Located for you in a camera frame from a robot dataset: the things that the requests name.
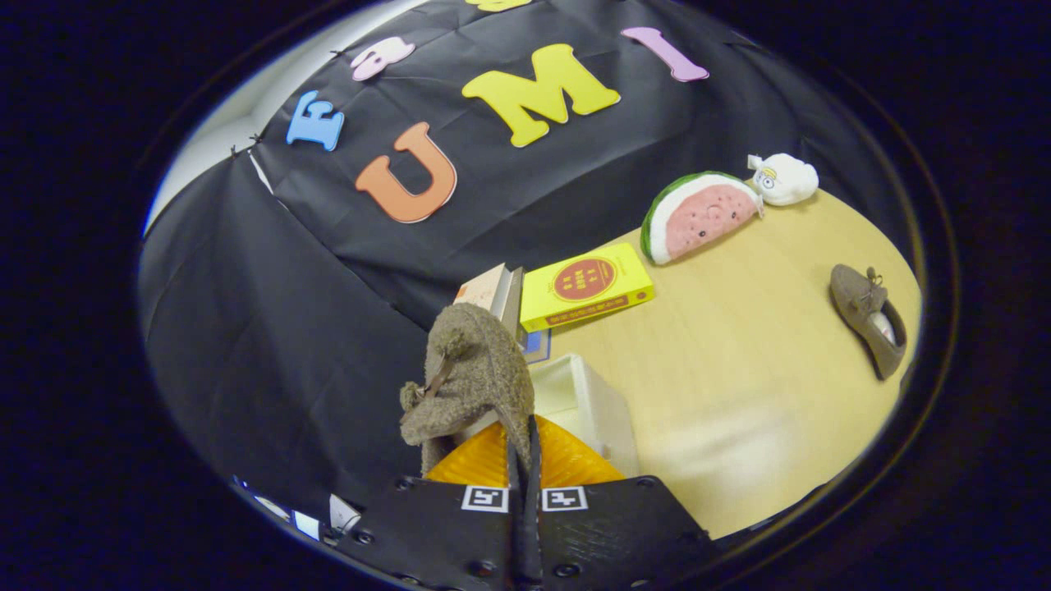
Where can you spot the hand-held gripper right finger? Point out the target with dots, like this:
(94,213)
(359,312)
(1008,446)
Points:
(616,533)

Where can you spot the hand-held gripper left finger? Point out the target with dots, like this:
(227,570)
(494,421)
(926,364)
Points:
(435,533)

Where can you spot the beige fabric storage box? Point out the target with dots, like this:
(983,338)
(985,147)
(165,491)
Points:
(599,410)

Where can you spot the brown fuzzy shoe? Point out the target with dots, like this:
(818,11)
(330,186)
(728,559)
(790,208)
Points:
(476,369)
(862,308)

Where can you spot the white paper sheet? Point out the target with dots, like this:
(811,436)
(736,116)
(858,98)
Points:
(343,513)

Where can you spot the blue book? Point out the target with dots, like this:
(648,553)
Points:
(538,346)

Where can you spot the grey book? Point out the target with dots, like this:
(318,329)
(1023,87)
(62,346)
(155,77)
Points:
(514,304)

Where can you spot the yellow book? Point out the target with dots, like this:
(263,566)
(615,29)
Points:
(587,287)

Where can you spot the watermelon slice plush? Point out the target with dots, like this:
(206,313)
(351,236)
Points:
(698,217)

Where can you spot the white plush toy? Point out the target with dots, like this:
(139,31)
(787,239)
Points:
(788,179)

